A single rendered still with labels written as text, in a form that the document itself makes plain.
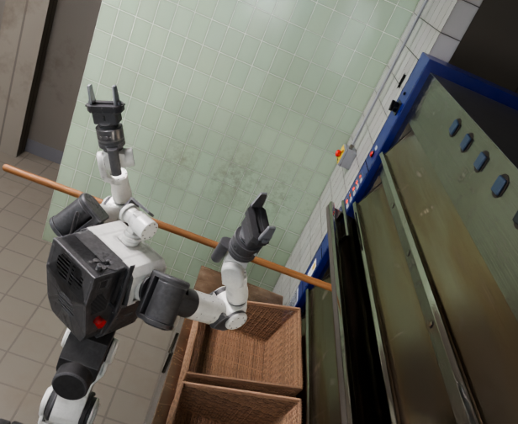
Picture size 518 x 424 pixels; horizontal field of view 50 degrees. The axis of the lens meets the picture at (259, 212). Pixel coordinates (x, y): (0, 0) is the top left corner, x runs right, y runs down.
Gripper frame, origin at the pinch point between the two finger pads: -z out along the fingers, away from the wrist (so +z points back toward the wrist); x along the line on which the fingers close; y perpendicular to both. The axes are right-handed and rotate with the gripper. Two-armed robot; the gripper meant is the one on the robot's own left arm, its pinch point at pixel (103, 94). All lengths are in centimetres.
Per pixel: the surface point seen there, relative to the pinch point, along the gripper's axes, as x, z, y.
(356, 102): 82, 57, -153
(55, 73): -153, 75, -238
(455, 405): 106, 42, 73
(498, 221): 116, 14, 39
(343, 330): 81, 61, 33
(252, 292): 29, 148, -83
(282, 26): 38, 15, -153
